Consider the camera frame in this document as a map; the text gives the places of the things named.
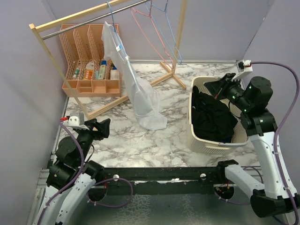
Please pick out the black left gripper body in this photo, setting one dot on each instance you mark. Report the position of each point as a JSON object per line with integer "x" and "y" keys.
{"x": 94, "y": 133}

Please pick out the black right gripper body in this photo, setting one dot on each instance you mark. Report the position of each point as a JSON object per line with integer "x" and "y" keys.
{"x": 230, "y": 89}

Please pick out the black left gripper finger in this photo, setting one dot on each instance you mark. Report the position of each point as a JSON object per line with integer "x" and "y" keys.
{"x": 103, "y": 128}
{"x": 90, "y": 124}

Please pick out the black t shirt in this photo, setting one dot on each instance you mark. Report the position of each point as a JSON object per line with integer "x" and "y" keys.
{"x": 211, "y": 118}

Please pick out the navy blue t shirt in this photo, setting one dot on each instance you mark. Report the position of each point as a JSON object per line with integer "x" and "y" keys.
{"x": 226, "y": 140}

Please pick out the white t shirt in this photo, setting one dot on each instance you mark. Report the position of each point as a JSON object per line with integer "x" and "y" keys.
{"x": 144, "y": 99}

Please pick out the light blue clothes hanger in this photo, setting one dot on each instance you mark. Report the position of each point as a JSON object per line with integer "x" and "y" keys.
{"x": 165, "y": 33}

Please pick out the pink clothes hanger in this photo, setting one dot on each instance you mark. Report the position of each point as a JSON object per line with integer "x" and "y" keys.
{"x": 144, "y": 20}

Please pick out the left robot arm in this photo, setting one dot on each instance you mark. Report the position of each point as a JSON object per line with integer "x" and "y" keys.
{"x": 71, "y": 176}

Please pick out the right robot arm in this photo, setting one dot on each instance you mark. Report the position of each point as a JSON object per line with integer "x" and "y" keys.
{"x": 277, "y": 194}

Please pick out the wooden clothes rack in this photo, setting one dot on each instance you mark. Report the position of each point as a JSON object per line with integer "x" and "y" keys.
{"x": 47, "y": 26}

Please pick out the pink plastic organizer basket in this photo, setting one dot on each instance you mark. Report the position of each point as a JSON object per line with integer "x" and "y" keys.
{"x": 88, "y": 73}

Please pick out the cream laundry basket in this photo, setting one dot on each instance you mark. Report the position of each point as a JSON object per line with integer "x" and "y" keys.
{"x": 239, "y": 138}

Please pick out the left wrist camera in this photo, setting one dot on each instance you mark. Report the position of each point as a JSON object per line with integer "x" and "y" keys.
{"x": 76, "y": 120}

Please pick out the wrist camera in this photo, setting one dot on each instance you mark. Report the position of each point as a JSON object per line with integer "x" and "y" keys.
{"x": 244, "y": 69}
{"x": 76, "y": 120}

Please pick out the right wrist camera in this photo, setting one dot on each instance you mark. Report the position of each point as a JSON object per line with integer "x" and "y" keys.
{"x": 244, "y": 69}

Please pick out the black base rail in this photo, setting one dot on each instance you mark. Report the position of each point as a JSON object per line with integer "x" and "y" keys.
{"x": 165, "y": 180}

